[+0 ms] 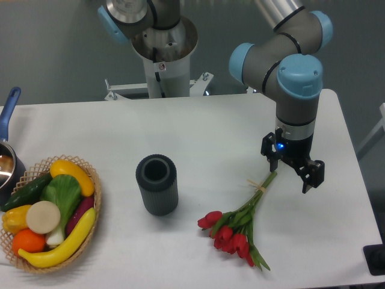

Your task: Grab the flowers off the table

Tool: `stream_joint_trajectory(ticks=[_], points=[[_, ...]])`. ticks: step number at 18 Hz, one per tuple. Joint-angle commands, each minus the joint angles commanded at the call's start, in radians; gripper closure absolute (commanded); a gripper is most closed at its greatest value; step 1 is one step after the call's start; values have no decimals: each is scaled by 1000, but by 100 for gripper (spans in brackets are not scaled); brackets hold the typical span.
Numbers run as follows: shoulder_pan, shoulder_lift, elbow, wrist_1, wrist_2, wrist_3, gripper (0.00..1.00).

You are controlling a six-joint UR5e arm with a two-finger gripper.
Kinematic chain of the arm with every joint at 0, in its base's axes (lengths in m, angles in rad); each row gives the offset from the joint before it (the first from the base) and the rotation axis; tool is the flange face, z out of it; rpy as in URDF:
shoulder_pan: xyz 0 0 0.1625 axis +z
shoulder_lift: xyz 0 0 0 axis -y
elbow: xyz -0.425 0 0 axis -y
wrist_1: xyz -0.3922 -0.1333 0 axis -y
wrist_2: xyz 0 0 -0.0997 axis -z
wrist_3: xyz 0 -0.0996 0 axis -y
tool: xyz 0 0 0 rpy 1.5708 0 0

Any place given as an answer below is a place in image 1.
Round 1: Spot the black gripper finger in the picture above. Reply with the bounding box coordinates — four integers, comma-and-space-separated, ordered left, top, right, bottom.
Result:
261, 132, 281, 172
297, 159, 325, 194

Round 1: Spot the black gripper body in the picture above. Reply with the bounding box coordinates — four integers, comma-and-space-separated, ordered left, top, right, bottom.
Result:
274, 133, 313, 176

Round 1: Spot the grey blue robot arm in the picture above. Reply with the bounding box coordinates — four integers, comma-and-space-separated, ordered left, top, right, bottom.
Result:
97, 1, 333, 192

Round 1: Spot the red tulip bouquet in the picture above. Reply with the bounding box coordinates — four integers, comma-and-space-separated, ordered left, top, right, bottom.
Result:
197, 172, 277, 270

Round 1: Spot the black device at table edge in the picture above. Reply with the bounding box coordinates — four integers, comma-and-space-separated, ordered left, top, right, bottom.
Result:
363, 244, 384, 276

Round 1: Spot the dark grey ribbed vase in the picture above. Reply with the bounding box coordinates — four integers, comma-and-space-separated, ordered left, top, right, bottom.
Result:
135, 154, 179, 216

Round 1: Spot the purple sweet potato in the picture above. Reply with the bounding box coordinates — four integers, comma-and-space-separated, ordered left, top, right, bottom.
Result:
66, 196, 94, 237

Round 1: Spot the green bok choy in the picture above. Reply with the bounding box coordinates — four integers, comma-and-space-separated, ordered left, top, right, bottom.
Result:
40, 175, 81, 248

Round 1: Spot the yellow squash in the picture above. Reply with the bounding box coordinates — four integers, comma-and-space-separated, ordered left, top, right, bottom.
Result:
49, 160, 95, 197

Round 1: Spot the yellow banana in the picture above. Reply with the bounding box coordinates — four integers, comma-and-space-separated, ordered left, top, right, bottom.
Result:
18, 208, 96, 269

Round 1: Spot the woven wicker basket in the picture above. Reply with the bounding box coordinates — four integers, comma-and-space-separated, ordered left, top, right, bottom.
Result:
1, 155, 102, 274

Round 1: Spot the beige round disc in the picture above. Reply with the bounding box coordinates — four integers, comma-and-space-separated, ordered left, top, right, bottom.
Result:
26, 200, 61, 234

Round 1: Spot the green cucumber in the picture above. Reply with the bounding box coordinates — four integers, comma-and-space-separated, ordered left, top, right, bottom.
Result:
1, 173, 52, 212

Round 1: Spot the orange fruit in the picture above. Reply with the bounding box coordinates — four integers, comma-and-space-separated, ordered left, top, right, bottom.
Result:
12, 229, 46, 256

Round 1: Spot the yellow bell pepper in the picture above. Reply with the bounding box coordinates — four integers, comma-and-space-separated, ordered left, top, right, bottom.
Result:
2, 205, 32, 234

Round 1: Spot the white frame at right edge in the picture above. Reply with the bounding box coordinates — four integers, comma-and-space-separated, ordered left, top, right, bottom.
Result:
356, 103, 384, 161

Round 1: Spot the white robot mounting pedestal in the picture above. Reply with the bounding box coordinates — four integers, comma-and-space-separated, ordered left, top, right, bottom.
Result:
105, 16, 214, 101

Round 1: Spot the blue handled saucepan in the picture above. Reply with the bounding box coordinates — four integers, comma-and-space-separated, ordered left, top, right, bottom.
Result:
1, 87, 25, 205

